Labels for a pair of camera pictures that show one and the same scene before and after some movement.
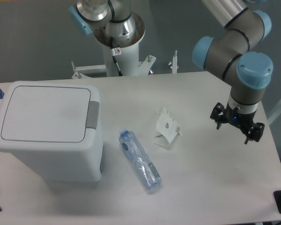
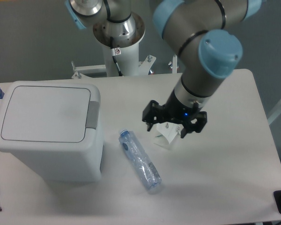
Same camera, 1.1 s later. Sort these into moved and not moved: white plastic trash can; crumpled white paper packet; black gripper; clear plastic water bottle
Moved: black gripper
Not moved: white plastic trash can; crumpled white paper packet; clear plastic water bottle
